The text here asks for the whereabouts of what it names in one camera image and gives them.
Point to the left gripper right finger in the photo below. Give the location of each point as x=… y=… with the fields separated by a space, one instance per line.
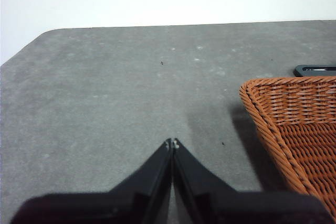
x=223 y=205

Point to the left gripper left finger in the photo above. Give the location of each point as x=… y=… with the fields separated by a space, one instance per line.
x=126 y=205

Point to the brown wicker basket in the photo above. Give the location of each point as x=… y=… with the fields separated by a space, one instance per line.
x=302 y=134

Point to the black flat tray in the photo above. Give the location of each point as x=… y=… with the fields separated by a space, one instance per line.
x=299 y=71

